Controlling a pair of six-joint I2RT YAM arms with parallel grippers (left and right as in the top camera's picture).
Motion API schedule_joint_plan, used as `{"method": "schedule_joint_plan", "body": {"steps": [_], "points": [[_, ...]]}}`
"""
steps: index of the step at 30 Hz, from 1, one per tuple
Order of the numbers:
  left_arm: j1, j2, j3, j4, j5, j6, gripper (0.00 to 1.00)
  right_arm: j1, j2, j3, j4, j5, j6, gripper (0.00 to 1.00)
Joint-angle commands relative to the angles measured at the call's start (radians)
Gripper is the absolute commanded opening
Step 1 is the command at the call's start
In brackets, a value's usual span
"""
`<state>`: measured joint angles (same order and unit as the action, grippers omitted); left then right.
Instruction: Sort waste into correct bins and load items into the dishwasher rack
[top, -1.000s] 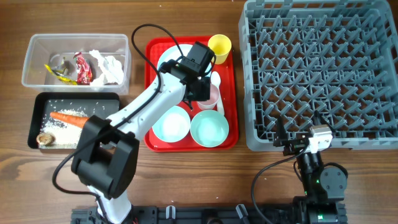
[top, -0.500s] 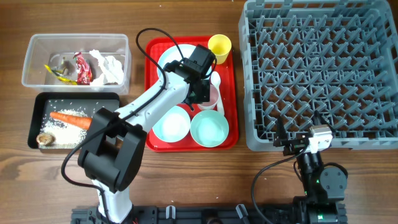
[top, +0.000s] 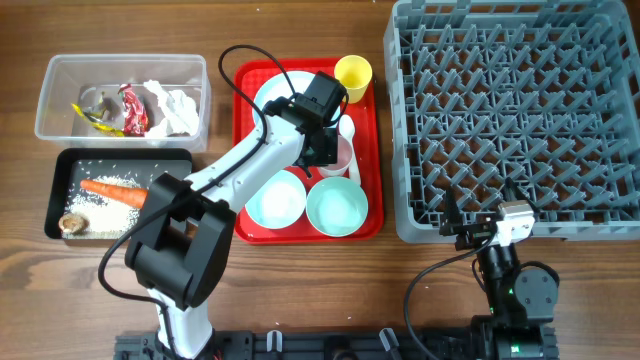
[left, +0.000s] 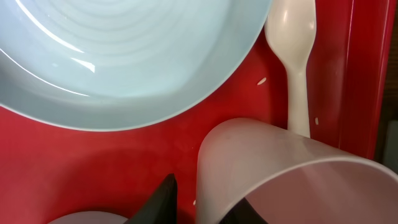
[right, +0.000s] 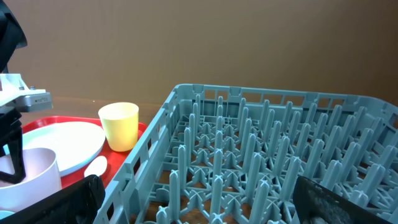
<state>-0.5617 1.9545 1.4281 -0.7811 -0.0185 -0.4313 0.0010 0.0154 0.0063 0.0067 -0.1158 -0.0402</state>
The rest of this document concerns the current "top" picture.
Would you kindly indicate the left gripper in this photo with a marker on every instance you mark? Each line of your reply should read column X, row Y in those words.
column 331, row 151

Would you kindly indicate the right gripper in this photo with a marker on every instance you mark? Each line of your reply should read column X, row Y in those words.
column 452, row 226

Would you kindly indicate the pink plastic cup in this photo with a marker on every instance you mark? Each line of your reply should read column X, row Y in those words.
column 344, row 157

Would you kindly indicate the teal bowl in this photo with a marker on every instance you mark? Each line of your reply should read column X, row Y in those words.
column 337, row 207

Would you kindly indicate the light blue rice bowl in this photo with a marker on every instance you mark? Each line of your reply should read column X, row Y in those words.
column 279, row 203

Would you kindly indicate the yellow plastic cup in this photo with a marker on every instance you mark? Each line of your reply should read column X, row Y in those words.
column 354, row 73

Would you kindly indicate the white tissue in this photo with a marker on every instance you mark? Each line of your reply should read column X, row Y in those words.
column 180, row 116

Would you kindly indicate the red snack wrapper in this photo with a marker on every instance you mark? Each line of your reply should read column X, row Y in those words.
column 136, row 120

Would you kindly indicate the orange carrot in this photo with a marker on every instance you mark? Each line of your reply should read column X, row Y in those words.
column 134, row 197

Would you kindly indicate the yellow snack wrapper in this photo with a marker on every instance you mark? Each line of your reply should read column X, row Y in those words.
column 96, row 114

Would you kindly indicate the brown food scrap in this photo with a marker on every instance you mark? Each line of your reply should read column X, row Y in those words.
column 73, row 224

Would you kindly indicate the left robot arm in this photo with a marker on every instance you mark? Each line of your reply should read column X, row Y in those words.
column 179, row 248

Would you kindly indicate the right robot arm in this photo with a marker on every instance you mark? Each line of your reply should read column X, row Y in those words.
column 521, row 295

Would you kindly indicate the grey dishwasher rack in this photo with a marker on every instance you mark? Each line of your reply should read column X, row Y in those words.
column 543, row 93

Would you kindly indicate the white plastic spoon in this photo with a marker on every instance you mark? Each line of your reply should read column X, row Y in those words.
column 347, row 130

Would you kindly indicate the red plastic tray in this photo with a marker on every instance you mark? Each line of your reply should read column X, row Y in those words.
column 250, row 77

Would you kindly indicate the light blue plate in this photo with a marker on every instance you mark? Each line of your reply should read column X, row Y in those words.
column 277, row 86

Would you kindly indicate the spilled white rice pile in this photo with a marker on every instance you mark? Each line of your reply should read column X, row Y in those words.
column 107, row 218

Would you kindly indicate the black plastic bin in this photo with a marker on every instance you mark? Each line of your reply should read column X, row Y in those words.
column 76, row 164

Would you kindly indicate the clear plastic bin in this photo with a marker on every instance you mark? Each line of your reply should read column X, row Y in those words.
column 85, row 80

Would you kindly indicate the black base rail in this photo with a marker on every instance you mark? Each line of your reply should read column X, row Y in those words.
column 444, row 343

